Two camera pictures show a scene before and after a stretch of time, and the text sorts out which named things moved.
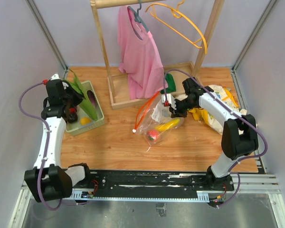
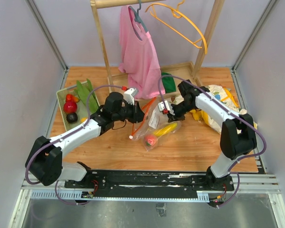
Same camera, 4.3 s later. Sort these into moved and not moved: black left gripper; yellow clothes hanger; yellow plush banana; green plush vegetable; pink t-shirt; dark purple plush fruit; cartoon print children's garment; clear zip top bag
Moved: yellow plush banana; green plush vegetable; clear zip top bag; black left gripper
Not moved: dark purple plush fruit; yellow clothes hanger; pink t-shirt; cartoon print children's garment
